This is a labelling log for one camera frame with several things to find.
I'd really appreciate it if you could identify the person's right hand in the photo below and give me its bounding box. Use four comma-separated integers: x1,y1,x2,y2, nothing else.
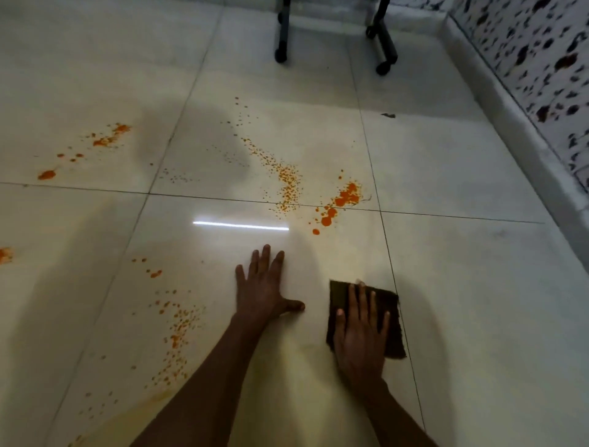
334,281,392,393

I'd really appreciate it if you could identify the person's left hand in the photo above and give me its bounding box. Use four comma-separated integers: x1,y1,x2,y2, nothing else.
234,244,306,327

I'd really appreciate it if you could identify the brown-green scrub pad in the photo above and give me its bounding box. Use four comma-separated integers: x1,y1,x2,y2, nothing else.
325,278,407,361

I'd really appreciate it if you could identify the person's left forearm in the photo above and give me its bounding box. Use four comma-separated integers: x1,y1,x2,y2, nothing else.
131,315,277,447

